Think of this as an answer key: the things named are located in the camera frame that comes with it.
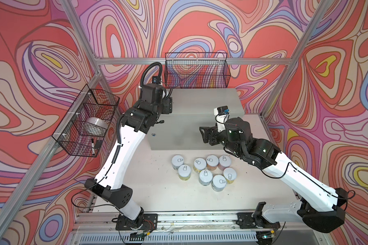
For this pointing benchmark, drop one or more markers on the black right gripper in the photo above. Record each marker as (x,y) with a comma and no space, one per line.
(212,131)

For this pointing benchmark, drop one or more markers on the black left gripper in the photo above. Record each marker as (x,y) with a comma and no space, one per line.
(167,105)

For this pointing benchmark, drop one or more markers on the teal label can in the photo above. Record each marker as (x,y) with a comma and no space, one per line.
(177,161)

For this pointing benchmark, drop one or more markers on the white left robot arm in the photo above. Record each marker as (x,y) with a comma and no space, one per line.
(131,129)

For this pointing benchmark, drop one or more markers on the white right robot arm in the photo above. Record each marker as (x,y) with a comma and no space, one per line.
(320,207)

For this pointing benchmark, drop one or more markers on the grey metal cabinet box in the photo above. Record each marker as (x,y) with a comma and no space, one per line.
(192,109)

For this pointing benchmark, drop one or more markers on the pink can right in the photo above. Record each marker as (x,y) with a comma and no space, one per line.
(224,162)

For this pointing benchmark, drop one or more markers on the orange label can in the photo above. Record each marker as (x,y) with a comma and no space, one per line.
(212,162)

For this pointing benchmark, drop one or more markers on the yellow can right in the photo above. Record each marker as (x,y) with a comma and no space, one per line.
(230,175)

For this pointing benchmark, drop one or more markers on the yellow green label can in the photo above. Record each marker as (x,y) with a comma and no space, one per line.
(199,165)

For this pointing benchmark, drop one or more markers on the light blue can front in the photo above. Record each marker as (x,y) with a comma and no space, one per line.
(219,183)

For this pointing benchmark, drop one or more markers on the blue label can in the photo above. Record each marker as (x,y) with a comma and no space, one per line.
(205,177)

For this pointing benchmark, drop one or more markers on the white tape roll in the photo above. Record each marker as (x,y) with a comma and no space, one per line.
(95,126)

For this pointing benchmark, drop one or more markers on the black marker pen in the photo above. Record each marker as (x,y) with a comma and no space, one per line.
(93,146)

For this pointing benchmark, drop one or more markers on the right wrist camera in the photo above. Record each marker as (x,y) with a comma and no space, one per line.
(223,110)

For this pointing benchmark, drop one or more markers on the black wire basket back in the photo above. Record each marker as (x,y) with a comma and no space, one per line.
(197,70)

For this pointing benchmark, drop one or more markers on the black wire basket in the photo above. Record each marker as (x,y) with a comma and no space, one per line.
(197,70)
(71,135)

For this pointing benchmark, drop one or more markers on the black wire basket left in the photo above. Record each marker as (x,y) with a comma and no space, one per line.
(71,135)

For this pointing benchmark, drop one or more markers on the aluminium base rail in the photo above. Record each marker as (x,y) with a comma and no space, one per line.
(191,228)

